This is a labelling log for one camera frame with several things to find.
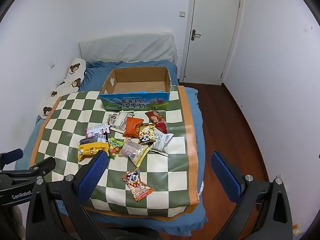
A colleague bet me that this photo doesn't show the printed cardboard box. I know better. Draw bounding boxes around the printed cardboard box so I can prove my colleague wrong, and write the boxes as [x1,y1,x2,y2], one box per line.
[99,66,173,112]

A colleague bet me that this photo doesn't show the green colourful candy bag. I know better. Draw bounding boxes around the green colourful candy bag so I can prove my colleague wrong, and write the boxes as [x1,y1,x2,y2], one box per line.
[107,137,126,160]

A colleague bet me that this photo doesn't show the red white black snack packet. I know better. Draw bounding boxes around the red white black snack packet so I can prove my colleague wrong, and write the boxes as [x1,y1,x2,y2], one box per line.
[85,122,111,138]

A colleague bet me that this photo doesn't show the yellow black snack packet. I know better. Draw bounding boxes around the yellow black snack packet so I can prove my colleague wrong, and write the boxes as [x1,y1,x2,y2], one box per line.
[78,142,110,162]

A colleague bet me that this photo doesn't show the red portrait snack packet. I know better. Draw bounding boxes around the red portrait snack packet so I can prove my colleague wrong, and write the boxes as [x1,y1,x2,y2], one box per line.
[145,110,168,134]

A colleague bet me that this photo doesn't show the orange panda snack packet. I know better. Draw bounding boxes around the orange panda snack packet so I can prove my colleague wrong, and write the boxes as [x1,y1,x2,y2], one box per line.
[122,169,154,202]

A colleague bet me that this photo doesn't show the blue bed sheet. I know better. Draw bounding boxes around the blue bed sheet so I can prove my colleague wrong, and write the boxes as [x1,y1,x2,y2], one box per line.
[15,60,208,233]

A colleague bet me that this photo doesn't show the plain white snack packet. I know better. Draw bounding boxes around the plain white snack packet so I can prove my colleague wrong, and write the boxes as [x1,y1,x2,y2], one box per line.
[110,111,135,131]

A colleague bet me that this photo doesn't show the white bear-print pillow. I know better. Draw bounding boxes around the white bear-print pillow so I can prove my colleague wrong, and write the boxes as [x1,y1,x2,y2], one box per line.
[37,58,87,120]

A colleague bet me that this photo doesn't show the person's left forearm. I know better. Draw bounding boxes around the person's left forearm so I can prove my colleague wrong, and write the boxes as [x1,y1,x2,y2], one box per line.
[0,205,28,240]

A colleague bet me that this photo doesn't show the dark cloth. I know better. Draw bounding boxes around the dark cloth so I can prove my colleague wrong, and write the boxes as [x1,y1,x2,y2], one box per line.
[100,227,163,240]

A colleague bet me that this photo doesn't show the clear yellow-edged snack packet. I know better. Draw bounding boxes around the clear yellow-edged snack packet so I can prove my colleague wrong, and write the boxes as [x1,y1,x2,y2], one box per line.
[118,139,151,168]

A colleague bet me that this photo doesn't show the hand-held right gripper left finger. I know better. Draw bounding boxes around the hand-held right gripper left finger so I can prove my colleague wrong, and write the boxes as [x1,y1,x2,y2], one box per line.
[26,150,110,240]

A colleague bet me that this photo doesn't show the white door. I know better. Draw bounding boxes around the white door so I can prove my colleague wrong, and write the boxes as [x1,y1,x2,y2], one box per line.
[182,0,244,86]

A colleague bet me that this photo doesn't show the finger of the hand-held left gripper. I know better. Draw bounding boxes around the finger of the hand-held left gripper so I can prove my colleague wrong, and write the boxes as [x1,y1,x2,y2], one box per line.
[0,149,24,172]
[0,156,56,181]

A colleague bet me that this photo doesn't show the white grey snack packet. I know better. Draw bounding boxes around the white grey snack packet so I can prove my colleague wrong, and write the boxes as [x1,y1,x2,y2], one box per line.
[150,132,174,154]

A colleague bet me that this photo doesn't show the small photo-print snack packet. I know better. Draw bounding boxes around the small photo-print snack packet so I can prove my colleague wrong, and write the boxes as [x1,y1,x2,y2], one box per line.
[107,113,119,126]

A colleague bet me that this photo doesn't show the yellow panda snack packet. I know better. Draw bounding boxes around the yellow panda snack packet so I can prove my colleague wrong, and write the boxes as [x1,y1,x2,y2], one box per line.
[138,124,157,144]

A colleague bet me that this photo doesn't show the green white checkered mat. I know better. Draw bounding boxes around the green white checkered mat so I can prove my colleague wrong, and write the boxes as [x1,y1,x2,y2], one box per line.
[29,85,201,222]

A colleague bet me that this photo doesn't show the orange chip packet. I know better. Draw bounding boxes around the orange chip packet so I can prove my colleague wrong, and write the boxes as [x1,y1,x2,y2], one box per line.
[122,116,144,139]

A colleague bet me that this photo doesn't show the white quilted headboard cover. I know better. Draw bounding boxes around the white quilted headboard cover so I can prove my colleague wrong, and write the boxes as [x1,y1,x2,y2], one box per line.
[79,33,178,63]

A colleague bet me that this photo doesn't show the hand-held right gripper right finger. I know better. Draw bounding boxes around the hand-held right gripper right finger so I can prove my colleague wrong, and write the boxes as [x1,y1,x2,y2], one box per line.
[210,151,293,240]

